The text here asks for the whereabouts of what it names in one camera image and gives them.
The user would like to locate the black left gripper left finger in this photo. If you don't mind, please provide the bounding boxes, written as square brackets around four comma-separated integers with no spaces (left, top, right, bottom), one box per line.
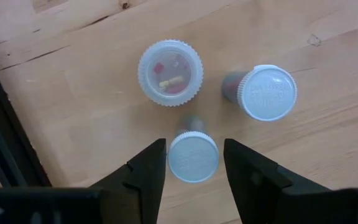
[88,138,167,224]

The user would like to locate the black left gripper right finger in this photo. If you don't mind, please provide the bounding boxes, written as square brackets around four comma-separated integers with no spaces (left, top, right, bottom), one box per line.
[223,138,333,224]

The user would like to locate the pill bottle embossed white cap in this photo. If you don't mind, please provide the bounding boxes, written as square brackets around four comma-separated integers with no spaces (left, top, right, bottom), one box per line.
[221,64,298,122]

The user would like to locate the clear bottle translucent ribbed cap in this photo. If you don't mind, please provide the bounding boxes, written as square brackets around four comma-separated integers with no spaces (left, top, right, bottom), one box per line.
[137,39,204,108]

